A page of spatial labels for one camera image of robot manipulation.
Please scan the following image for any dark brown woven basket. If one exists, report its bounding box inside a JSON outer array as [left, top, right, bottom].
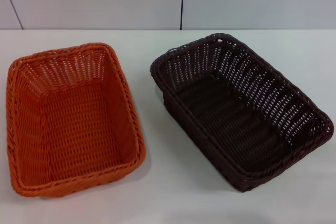
[[150, 33, 335, 193]]

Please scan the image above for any orange woven plastic basket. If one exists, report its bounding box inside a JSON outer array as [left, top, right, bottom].
[[5, 42, 146, 198]]

